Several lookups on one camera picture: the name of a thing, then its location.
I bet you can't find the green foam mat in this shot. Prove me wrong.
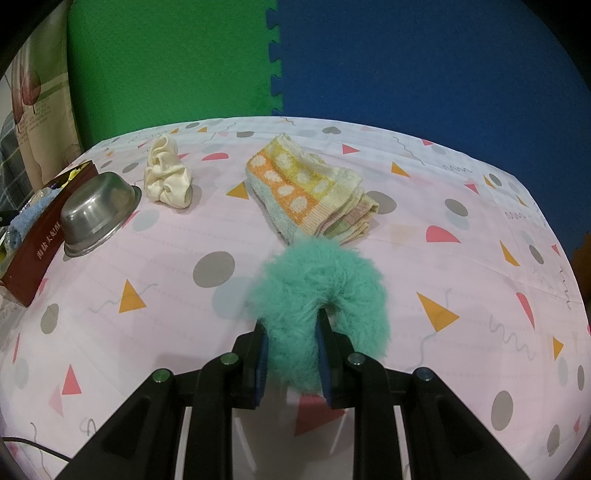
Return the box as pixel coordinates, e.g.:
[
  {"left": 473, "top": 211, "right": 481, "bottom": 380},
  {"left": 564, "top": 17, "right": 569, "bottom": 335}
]
[{"left": 67, "top": 1, "right": 283, "bottom": 148}]

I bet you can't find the stainless steel bowl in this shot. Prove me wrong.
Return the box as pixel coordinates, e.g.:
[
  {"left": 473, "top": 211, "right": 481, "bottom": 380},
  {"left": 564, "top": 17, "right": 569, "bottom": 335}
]
[{"left": 60, "top": 172, "right": 142, "bottom": 258}]

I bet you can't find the light blue fuzzy sock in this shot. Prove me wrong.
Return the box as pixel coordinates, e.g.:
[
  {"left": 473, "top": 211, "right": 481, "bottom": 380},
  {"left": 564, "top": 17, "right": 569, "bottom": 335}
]
[{"left": 5, "top": 196, "right": 52, "bottom": 253}]

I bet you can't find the folded orange yellow towel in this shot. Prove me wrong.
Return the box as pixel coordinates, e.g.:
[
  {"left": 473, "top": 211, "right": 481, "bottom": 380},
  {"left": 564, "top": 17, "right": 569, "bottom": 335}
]
[{"left": 245, "top": 134, "right": 379, "bottom": 244}]

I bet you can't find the cream satin scrunchie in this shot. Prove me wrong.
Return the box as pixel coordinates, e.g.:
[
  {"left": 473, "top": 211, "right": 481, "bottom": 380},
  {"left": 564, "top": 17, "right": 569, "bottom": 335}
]
[{"left": 143, "top": 134, "right": 192, "bottom": 209}]

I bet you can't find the dark red box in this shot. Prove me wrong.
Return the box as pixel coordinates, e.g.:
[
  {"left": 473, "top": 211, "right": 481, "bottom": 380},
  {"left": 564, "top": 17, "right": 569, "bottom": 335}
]
[{"left": 1, "top": 160, "right": 97, "bottom": 307}]

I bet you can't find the teal fluffy scrunchie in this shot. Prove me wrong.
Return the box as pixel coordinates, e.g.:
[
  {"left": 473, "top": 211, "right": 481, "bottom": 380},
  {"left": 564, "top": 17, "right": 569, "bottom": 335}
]
[{"left": 246, "top": 238, "right": 391, "bottom": 393}]

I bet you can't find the blue foam mat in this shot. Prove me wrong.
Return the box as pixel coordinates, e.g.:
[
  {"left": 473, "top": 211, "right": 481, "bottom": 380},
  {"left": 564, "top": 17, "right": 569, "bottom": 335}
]
[{"left": 266, "top": 1, "right": 590, "bottom": 252}]

